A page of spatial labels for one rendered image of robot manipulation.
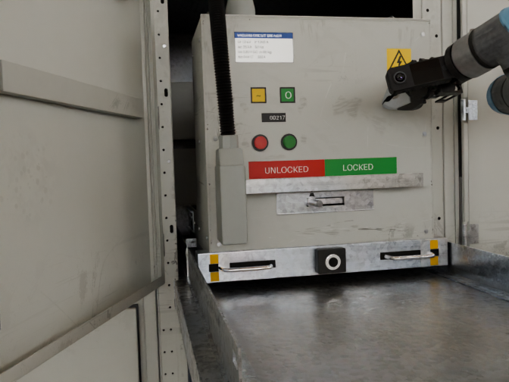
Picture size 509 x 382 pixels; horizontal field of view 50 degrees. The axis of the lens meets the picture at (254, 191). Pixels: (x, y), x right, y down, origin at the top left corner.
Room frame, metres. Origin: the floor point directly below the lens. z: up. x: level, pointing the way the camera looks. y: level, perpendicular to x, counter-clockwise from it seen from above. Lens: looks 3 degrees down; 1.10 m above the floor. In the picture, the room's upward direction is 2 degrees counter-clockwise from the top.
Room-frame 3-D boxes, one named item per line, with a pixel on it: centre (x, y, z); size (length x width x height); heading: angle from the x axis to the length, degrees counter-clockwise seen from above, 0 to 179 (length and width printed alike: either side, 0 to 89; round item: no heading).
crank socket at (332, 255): (1.10, -0.15, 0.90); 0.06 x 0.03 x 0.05; 101
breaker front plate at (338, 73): (1.12, -0.15, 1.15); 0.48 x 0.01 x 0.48; 101
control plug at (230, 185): (1.02, 0.05, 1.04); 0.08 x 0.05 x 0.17; 11
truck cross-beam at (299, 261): (1.14, -0.14, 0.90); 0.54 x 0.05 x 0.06; 101
